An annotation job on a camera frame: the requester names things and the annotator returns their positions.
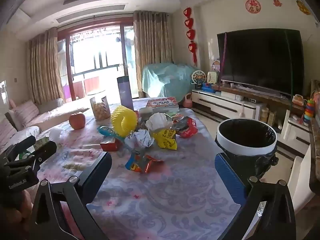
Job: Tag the pink striped cushion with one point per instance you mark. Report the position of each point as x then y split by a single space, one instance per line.
25 112

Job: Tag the blue toy set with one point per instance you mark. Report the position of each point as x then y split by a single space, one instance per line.
207 87

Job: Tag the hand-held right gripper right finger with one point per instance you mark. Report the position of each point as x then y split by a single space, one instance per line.
230 177

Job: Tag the white flat box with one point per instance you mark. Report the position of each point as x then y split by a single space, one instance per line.
232 95

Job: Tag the orange and blue snack wrapper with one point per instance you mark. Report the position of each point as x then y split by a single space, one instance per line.
140 163

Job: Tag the clear jar of snack balls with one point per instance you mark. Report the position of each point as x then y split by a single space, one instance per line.
100 110

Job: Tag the pink arched toy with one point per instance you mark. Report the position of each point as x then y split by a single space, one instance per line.
216 65

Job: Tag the yellow tin stack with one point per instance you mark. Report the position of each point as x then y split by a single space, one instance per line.
264 115

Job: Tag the red snack wrapper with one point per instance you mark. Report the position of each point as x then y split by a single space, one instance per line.
188 128

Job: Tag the red heart hanging decoration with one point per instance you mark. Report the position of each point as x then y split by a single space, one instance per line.
188 22

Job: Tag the yellow plastic spiral toy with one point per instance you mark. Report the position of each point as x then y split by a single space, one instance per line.
122 120

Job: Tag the red illustrated book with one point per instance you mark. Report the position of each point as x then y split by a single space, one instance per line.
162 103

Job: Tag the yellow orange wall sticker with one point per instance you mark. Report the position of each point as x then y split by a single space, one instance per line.
303 7

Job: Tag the printed paper ball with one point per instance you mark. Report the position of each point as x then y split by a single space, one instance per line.
140 140

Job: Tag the white bin with black bag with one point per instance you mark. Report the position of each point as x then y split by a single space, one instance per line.
240 151

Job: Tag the yellow green toy radio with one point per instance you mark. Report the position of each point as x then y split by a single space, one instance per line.
212 77

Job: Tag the black flat television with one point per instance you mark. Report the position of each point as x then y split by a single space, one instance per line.
260 60

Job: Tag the pink kettlebell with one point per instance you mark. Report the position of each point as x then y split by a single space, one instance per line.
187 102

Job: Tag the small red wall sticker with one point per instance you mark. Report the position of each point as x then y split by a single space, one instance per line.
277 2

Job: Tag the round red wall sticker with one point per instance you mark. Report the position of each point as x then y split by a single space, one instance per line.
253 6

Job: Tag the person's left hand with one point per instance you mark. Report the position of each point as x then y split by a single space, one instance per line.
17 220

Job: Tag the small red box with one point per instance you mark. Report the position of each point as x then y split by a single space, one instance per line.
110 145

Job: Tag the orange toy phone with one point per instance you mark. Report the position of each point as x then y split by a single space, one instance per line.
298 101

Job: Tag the white round stool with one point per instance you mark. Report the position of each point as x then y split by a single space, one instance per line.
97 93

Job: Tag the white tissue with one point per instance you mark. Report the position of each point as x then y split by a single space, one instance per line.
157 121

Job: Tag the green and red packet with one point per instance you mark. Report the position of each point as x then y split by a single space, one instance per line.
175 115

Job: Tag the marble top counter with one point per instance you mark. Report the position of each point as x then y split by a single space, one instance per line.
315 155

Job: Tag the beige patterned curtain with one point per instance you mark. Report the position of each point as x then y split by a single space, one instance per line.
152 42
45 65

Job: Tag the yellow plastic bag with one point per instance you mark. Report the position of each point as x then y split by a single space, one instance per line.
166 140

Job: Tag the pink striped sofa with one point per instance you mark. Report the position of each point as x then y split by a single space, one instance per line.
52 112

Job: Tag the wooden sliding glass door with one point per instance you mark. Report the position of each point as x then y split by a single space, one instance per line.
68 55

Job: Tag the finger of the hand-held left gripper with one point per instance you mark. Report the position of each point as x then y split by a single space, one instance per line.
40 153
20 147

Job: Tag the purple thermos bottle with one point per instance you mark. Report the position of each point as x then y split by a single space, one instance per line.
125 92

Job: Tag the teal cloth covered armchair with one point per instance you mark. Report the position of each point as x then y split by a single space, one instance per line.
167 80

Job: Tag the red apple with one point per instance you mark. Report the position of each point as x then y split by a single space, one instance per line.
77 121

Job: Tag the white television cabinet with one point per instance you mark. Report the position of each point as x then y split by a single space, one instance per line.
217 103

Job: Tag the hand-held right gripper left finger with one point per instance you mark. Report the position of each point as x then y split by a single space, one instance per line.
100 172

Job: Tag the toy ferris wheel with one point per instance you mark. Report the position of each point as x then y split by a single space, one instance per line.
198 78

